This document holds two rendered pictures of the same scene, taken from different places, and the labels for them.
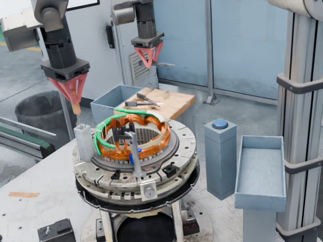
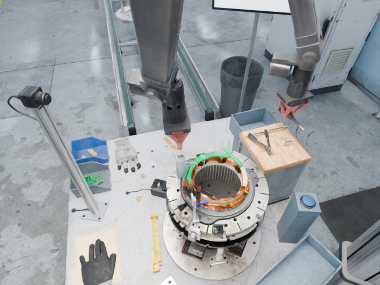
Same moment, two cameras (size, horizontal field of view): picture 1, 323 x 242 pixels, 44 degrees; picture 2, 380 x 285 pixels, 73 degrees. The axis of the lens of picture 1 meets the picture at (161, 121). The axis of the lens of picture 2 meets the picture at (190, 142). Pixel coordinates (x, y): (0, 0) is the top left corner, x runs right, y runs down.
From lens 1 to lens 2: 0.50 m
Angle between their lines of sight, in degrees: 34
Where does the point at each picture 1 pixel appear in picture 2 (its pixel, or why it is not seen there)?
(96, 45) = not seen: hidden behind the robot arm
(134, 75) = (327, 67)
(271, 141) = (330, 258)
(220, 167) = (288, 227)
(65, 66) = (171, 122)
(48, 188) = (185, 148)
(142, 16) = (296, 77)
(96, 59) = not seen: hidden behind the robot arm
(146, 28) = (294, 89)
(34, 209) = (168, 158)
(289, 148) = (354, 263)
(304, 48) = not seen: outside the picture
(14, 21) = (137, 77)
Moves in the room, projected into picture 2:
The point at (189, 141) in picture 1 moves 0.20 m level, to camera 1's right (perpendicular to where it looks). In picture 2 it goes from (256, 212) to (325, 256)
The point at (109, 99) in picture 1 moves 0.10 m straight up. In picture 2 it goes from (250, 115) to (254, 96)
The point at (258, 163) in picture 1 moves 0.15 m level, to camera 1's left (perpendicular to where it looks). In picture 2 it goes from (302, 267) to (254, 235)
